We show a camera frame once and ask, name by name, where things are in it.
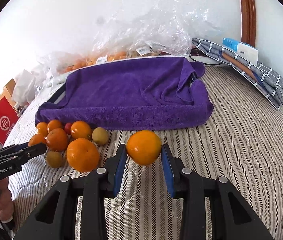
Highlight person's left hand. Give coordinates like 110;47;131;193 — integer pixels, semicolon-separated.
0;178;14;222

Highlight red paper bag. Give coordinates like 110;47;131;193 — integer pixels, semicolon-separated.
0;98;18;145

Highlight brownish green small fruit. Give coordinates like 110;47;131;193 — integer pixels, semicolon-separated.
46;151;63;168

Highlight large front orange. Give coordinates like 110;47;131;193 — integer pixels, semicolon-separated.
66;138;100;173

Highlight small red tomato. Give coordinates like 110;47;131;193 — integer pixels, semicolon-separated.
64;122;72;135

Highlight white plastic bag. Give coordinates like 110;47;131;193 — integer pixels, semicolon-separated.
11;70;36;106

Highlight orange behind large one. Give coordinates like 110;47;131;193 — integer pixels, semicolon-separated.
71;121;92;140

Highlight yellow-green small fruit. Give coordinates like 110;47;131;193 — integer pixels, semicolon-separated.
92;127;109;146

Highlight folded grey checked cloth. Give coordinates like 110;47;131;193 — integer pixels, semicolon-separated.
192;38;283;109

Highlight purple towel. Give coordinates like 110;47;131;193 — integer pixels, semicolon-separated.
35;56;214;131

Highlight blue white tissue box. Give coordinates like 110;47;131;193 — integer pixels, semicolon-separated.
222;37;259;65

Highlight clear plastic bags pile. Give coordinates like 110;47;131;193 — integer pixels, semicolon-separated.
35;0;222;81

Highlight bagged oranges at wall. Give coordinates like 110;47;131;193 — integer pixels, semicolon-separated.
58;50;159;74

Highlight black cable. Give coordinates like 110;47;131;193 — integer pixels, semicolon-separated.
189;48;223;67

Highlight brown wooden door frame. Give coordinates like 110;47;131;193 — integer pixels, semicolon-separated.
240;0;256;47

